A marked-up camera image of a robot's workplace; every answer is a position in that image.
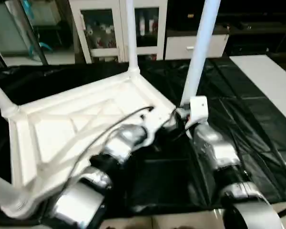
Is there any white plastic table top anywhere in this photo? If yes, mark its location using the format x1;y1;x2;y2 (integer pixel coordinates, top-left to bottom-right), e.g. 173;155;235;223
0;69;178;218

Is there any black work mat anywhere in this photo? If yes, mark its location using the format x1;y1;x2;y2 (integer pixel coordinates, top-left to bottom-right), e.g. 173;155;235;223
0;56;286;220

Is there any white drawer unit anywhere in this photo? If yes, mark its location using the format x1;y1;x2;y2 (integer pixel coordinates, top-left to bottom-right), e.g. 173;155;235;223
165;34;229;60

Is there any white flat panel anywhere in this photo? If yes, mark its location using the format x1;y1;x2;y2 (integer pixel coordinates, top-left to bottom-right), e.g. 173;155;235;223
230;55;286;127

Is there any black box with yellow label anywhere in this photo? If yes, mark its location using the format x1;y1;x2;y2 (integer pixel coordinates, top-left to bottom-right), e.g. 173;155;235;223
174;0;205;29

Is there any white glass-door cabinet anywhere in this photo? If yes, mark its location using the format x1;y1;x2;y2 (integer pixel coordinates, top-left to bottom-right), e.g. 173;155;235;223
69;0;168;63

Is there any dark wooden TV bench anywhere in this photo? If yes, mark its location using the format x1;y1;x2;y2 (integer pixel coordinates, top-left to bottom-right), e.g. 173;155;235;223
219;19;286;57

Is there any blue metal stand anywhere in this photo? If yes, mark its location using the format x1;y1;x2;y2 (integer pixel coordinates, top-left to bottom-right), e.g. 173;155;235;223
24;0;53;55

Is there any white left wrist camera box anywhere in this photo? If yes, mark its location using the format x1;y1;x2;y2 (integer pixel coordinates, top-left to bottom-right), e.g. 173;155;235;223
136;112;165;140

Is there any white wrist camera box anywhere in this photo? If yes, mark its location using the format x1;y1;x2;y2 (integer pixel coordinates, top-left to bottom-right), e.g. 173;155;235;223
136;112;165;140
188;96;209;127

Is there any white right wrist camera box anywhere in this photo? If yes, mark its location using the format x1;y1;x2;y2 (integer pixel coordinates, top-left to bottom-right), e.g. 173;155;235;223
188;96;209;127

